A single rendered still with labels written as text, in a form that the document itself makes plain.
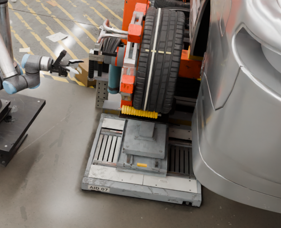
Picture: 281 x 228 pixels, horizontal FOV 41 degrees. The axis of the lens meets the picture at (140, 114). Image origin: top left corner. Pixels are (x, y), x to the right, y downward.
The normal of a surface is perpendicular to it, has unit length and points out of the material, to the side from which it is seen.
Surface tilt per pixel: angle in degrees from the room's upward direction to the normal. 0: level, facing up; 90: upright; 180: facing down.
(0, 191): 0
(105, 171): 0
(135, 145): 0
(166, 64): 62
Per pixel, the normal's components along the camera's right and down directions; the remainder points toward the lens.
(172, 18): 0.10, -0.68
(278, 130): -0.47, 0.50
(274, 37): -0.55, 0.18
